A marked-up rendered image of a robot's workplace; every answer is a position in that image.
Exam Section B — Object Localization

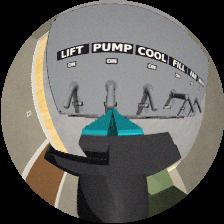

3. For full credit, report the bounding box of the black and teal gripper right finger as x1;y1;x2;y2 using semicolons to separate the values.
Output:
113;108;144;136

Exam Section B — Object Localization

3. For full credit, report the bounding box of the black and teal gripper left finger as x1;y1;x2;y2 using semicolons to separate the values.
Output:
81;109;113;136

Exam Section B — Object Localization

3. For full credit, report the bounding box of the grey switch console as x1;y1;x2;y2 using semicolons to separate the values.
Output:
46;3;209;117

